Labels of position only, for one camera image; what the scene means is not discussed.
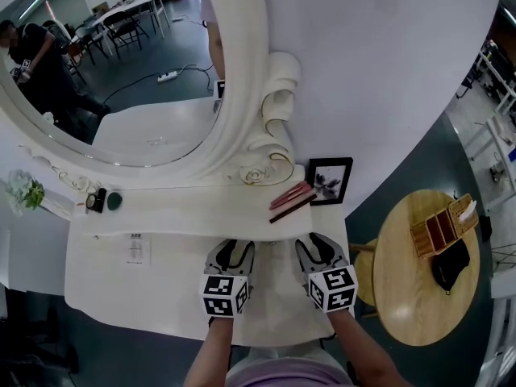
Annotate oval white-framed mirror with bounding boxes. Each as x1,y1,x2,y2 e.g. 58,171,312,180
0,0,306,188

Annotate long desk with monitors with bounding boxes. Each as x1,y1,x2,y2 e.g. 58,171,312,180
457,38,516,114

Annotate person's pink shirt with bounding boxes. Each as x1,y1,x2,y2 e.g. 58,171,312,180
225,356,356,387

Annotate black picture frame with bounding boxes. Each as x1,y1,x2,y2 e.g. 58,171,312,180
308,156,354,206

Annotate person's right forearm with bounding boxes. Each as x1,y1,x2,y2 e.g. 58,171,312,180
325,307,416,387

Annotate person's left forearm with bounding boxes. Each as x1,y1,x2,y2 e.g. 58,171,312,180
183,316,235,387

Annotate black makeup compact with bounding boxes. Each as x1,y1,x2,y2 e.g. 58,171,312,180
85,187,108,214

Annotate white ornate dressing table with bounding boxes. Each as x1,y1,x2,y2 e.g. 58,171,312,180
0,0,348,348

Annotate black floor box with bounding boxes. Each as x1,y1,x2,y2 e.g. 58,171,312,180
478,214,493,243

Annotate black pouch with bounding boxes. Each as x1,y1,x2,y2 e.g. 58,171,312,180
431,240,472,296

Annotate person's white trousers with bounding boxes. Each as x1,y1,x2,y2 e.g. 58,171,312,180
248,339,335,363

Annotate round wooden table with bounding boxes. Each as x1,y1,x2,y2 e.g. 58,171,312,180
372,189,481,347

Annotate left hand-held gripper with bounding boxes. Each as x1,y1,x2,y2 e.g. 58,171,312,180
199,239,256,320

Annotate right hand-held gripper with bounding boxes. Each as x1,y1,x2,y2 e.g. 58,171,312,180
295,234,360,314

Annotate wicker organiser basket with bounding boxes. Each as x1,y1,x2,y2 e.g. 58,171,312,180
410,207,461,260

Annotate wicker tissue box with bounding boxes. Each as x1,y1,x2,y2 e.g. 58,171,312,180
447,193,480,239

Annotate white flowers in vase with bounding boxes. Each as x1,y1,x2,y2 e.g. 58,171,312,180
4,169,73,222

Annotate pink cosmetic tube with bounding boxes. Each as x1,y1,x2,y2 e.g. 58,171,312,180
269,181,314,209
272,188,318,212

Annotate white paper label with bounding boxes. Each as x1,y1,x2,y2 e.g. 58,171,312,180
123,231,152,265

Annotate brown cosmetic pencil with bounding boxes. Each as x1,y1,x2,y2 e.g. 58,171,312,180
268,195,319,224

